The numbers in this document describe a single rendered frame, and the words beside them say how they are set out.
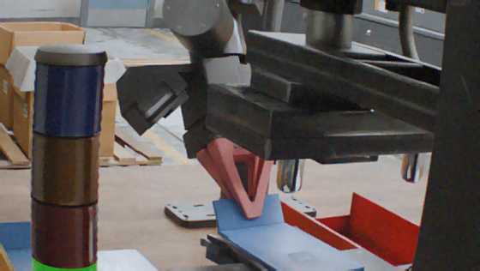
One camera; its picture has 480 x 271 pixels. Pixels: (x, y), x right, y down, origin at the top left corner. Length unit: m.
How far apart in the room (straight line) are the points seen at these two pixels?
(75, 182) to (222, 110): 0.26
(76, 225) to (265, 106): 0.22
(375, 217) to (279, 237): 0.28
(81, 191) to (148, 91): 0.37
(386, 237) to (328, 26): 0.44
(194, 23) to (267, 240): 0.21
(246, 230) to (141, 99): 0.15
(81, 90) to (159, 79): 0.39
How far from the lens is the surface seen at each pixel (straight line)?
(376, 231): 1.04
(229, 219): 0.80
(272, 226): 0.81
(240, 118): 0.62
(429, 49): 7.87
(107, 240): 1.00
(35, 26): 5.25
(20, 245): 0.89
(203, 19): 0.76
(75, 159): 0.41
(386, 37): 8.51
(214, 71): 0.80
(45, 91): 0.41
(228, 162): 0.79
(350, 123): 0.62
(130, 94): 0.78
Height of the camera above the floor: 1.25
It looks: 13 degrees down
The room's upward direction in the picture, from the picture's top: 5 degrees clockwise
